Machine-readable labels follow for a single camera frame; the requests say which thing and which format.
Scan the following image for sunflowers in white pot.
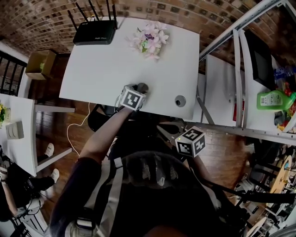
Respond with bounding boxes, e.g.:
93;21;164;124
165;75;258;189
0;103;12;129

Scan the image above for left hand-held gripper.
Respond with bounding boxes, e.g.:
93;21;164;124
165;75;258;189
115;83;150;112

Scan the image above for light wooden round table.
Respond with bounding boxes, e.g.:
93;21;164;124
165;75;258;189
269;155;293;194

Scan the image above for black metal railing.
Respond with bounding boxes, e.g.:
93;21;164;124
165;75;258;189
0;50;27;95

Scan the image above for person's torso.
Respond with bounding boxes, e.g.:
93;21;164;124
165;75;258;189
49;129;232;237

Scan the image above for black router with antennas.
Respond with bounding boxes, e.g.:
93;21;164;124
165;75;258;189
67;0;119;46

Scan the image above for white metal shelf rack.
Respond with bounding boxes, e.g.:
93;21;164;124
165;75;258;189
191;0;296;146

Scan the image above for grey computer mouse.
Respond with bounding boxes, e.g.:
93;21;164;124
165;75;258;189
136;82;150;93

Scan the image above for person's right forearm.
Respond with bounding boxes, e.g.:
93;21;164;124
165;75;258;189
193;156;215;185

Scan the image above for red package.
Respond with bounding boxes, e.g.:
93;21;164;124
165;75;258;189
233;99;246;122

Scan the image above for open cardboard box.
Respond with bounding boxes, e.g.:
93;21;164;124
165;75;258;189
25;49;57;81

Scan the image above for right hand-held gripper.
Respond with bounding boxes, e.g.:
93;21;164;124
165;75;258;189
156;121;206;158

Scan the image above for green detergent bottle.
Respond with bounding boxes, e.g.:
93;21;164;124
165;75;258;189
256;89;296;113

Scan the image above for small white side table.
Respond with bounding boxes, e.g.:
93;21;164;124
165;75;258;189
0;93;76;178

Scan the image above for pale shoulder strap harness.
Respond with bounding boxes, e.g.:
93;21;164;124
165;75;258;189
64;157;123;237

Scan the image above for thin white cable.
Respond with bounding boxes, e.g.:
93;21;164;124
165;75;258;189
66;101;91;155

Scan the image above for person's left forearm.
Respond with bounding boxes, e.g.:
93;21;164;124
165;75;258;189
78;107;135;162

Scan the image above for grey rectangular box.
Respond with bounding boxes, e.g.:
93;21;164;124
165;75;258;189
6;121;25;140

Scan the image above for round grey cable grommet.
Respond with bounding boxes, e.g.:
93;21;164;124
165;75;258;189
174;94;187;107

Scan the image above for black monitor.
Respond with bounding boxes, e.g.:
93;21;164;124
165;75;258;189
244;30;277;90

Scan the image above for pale pink flowers in pot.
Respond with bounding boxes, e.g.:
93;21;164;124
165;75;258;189
124;20;171;61

